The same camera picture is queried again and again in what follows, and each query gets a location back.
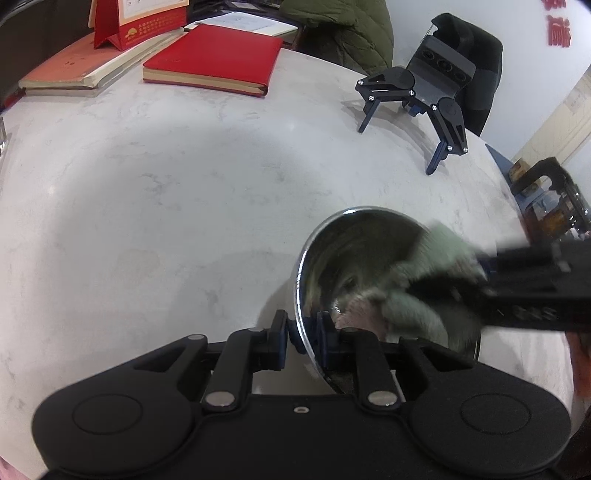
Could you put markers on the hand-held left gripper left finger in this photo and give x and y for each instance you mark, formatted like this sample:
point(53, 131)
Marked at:
point(281, 339)

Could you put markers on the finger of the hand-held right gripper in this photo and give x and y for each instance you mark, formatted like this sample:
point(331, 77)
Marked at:
point(448, 288)

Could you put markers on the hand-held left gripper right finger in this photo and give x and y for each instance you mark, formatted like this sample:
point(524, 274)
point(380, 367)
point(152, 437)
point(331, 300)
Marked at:
point(323, 337)

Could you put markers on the green and pink fluffy cloth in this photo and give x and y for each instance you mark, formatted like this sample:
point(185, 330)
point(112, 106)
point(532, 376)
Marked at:
point(411, 314)

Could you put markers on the stainless steel bowl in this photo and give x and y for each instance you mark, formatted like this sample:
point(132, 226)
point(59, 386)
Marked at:
point(351, 258)

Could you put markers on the blue mat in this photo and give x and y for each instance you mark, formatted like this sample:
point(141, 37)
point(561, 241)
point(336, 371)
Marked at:
point(501, 161)

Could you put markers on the black office chair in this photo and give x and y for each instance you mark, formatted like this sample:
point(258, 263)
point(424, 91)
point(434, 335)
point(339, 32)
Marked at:
point(480, 78)

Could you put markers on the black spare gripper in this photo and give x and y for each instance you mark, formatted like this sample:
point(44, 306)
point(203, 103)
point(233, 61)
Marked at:
point(438, 69)

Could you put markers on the red hardcover notebook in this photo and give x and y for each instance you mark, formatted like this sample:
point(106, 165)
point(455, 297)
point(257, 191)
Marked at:
point(212, 55)

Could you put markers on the person's body in pink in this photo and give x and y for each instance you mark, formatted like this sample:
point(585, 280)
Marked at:
point(9, 473)

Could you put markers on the white paper stack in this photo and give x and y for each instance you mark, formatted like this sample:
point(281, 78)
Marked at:
point(249, 23)

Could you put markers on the red desk calendar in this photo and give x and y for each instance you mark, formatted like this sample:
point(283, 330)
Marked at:
point(147, 27)

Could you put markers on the salmon pink book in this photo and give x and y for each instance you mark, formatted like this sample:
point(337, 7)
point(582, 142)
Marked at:
point(74, 60)

